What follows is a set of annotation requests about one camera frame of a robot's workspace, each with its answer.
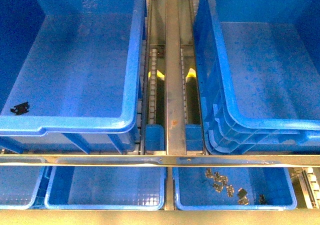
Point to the blue right target bin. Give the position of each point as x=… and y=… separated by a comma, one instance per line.
x=258, y=67

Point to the blue middle plastic bin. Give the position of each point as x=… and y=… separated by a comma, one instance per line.
x=77, y=64

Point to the metal roller rack frame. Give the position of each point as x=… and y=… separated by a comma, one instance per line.
x=170, y=120

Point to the small black clip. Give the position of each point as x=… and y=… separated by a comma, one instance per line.
x=20, y=109

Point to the pile of small metal clips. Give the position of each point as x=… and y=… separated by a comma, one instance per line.
x=232, y=187

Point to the lower blue bin middle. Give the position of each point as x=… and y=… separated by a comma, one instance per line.
x=106, y=188

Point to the lower blue bin left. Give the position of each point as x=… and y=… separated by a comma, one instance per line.
x=23, y=187

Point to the lower blue bin with clips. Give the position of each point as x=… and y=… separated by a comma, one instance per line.
x=280, y=194

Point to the horizontal steel rack bar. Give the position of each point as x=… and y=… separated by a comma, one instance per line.
x=105, y=160

